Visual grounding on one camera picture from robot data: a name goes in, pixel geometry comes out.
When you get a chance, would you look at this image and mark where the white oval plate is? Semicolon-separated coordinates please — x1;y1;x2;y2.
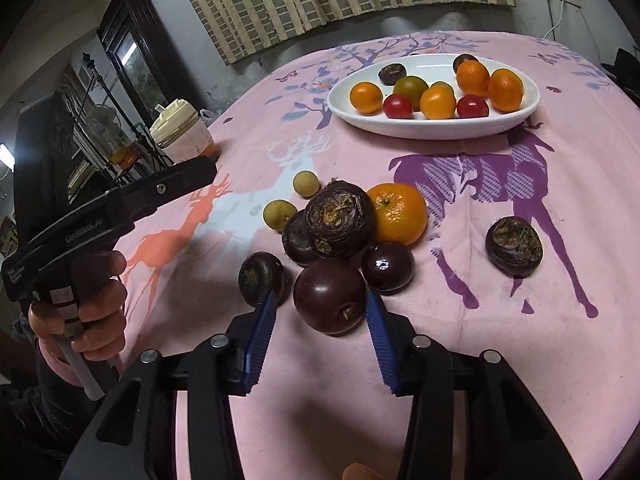
327;53;541;141

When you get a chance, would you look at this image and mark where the black metal stand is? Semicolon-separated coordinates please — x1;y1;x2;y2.
80;52;146;171

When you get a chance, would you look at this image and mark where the green tomato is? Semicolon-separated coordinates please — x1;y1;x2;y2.
392;75;430;111

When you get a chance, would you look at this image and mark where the yellow-green longan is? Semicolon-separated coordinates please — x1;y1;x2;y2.
293;170;319;197
263;200;299;232

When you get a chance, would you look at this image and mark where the person's right hand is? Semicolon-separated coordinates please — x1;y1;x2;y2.
342;462;383;480

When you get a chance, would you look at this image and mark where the white standing fan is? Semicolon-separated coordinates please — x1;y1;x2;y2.
92;104;123;141

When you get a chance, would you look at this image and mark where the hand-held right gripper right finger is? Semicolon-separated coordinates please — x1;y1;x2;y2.
365;290;583;480

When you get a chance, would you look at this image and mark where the pink deer print tablecloth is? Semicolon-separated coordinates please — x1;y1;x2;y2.
112;30;640;480

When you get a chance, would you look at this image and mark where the large dark purple plum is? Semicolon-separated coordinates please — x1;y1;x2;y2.
293;258;367;336

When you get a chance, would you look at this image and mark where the black hat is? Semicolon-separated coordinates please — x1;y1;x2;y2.
600;47;640;86

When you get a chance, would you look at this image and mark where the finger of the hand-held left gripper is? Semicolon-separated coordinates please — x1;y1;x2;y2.
125;156;218;222

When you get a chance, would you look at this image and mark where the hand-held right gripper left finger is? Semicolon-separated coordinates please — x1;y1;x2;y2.
60;290;278;480

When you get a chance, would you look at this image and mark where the red tomato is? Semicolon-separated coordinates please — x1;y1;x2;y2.
456;94;489;119
382;94;415;120

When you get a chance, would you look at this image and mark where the person's left hand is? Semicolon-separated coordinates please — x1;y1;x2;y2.
29;251;127;363

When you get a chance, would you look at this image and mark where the white power cable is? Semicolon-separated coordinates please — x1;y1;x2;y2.
542;0;568;41

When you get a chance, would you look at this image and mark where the large dark water chestnut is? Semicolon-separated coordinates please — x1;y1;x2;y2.
305;180;377;260

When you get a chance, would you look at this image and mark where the beige checked curtain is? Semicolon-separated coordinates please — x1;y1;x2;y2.
167;0;516;66

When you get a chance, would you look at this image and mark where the lidded plastic cup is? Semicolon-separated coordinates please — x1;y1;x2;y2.
149;100;218;163

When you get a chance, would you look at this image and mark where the large orange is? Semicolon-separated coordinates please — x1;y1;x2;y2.
366;182;429;247

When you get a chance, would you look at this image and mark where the small dark purple plum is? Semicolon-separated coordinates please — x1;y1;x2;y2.
452;53;481;75

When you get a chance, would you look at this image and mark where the person's left forearm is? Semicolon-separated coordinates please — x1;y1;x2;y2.
0;335;121;461

